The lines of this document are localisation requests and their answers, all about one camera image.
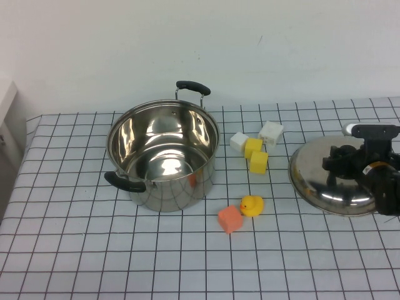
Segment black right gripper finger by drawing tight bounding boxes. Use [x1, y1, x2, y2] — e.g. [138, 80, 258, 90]
[327, 144, 360, 161]
[321, 158, 361, 181]

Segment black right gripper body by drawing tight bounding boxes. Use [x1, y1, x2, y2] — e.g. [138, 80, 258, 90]
[352, 136, 393, 171]

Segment stainless steel lid black knob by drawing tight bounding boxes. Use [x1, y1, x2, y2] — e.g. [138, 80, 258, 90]
[287, 134, 381, 217]

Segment white power adapter block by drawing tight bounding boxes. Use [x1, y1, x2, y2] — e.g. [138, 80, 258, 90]
[257, 121, 284, 148]

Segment yellow foam cube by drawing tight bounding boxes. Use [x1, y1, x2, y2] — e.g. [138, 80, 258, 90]
[244, 137, 264, 160]
[249, 151, 269, 174]

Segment yellow rubber duck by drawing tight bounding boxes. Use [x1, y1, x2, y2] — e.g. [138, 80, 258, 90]
[239, 195, 265, 218]

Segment white foam cube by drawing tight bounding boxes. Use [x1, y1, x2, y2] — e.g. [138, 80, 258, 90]
[229, 131, 250, 153]

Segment orange foam block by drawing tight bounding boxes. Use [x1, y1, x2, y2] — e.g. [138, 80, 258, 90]
[217, 204, 244, 234]

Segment white black-grid tablecloth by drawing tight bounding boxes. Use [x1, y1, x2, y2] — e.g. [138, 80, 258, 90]
[0, 96, 400, 300]

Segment white cabinet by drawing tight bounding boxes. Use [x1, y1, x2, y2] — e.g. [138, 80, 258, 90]
[0, 80, 28, 226]

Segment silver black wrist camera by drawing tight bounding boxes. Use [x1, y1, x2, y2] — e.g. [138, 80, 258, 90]
[341, 122, 400, 139]

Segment stainless steel pot black handles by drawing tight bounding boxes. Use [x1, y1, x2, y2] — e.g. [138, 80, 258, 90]
[104, 80, 221, 213]

